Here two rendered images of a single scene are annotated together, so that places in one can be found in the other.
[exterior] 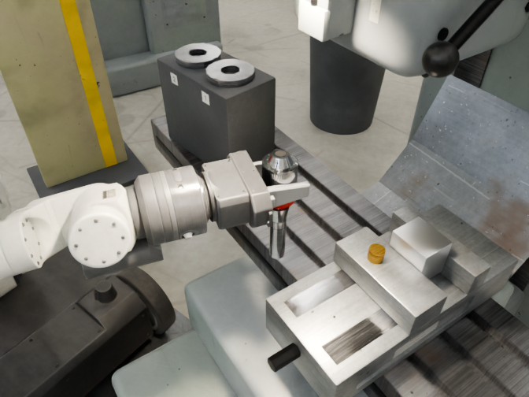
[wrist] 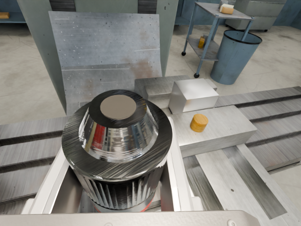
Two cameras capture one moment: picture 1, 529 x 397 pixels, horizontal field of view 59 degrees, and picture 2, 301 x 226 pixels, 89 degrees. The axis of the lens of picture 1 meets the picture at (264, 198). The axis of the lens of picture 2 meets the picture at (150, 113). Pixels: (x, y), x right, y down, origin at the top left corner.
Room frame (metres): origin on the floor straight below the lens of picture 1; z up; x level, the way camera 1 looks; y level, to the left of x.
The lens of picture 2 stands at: (0.46, 0.02, 1.22)
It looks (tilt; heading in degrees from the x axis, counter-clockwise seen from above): 45 degrees down; 283
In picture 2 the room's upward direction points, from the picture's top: 7 degrees clockwise
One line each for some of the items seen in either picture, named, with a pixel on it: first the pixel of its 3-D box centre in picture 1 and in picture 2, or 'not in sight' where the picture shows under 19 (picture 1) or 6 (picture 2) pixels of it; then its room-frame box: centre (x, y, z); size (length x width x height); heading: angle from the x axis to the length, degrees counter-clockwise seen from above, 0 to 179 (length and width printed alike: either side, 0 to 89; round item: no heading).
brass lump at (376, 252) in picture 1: (375, 254); (199, 123); (0.42, -0.15, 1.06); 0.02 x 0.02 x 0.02
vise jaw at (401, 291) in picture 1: (386, 276); (203, 130); (0.41, -0.17, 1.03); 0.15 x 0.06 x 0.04; 34
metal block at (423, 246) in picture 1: (417, 251); (191, 101); (0.44, -0.21, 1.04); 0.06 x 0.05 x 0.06; 34
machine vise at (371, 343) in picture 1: (395, 284); (191, 131); (0.42, -0.19, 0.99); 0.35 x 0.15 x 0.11; 124
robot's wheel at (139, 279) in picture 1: (143, 299); not in sight; (0.76, 0.32, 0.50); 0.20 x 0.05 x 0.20; 51
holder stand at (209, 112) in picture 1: (216, 107); not in sight; (0.84, 0.10, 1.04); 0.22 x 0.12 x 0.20; 43
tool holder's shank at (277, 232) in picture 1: (277, 227); not in sight; (0.48, -0.02, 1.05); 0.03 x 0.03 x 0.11
